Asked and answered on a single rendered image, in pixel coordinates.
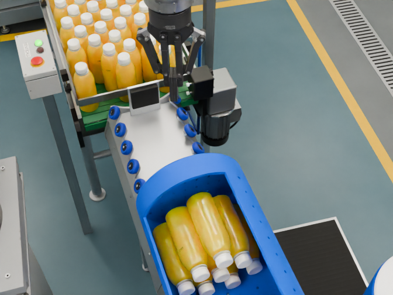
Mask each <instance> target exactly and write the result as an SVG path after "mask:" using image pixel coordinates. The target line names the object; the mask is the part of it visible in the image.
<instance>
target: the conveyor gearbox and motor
mask: <svg viewBox="0 0 393 295"><path fill-rule="evenodd" d="M213 74H214V76H213V77H214V78H215V79H214V87H215V88H214V89H213V97H210V98H207V115H206V116H202V117H201V131H199V133H200V134H201V138H202V140H203V141H204V143H206V144H207V145H209V146H221V145H224V144H225V143H226V142H227V140H228V138H229V130H230V129H231V128H233V127H234V126H235V125H236V124H237V122H238V121H239V120H240V117H241V115H242V110H241V106H240V105H239V103H238V101H237V99H236V88H237V85H236V84H235V82H234V81H233V79H232V77H231V75H230V74H229V70H227V68H226V67H224V68H220V69H217V70H213ZM232 122H235V123H234V124H233V125H232V126H230V123H232Z"/></svg>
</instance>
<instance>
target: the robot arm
mask: <svg viewBox="0 0 393 295"><path fill-rule="evenodd" d="M193 2H194V1H193V0H144V3H145V4H146V6H147V7H148V10H149V22H148V24H147V27H145V28H138V29H137V35H136V39H137V41H138V42H139V43H140V44H141V45H142V46H143V48H144V51H145V53H146V55H147V58H148V60H149V62H150V65H151V67H152V69H153V72H154V74H159V73H160V74H162V75H163V79H164V86H165V87H170V102H178V87H182V86H183V81H184V80H183V75H184V74H188V75H190V74H191V73H192V69H193V67H194V64H195V60H196V57H197V54H198V50H199V47H200V46H201V45H202V44H203V42H204V41H205V35H206V30H205V29H200V30H199V29H197V28H195V27H194V23H193V22H192V20H191V5H192V4H193ZM150 35H152V36H153V37H154V38H155V39H156V40H157V41H158V42H159V43H160V46H161V58H162V64H161V63H160V61H159V58H158V55H157V53H156V50H155V48H154V46H153V43H152V41H151V38H150ZM191 35H192V39H193V42H192V45H191V49H190V51H189V55H188V59H187V63H186V64H185V65H183V58H182V44H183V43H184V42H185V41H186V40H187V39H188V38H189V37H190V36H191ZM169 45H173V46H174V48H175V65H176V67H170V57H169Z"/></svg>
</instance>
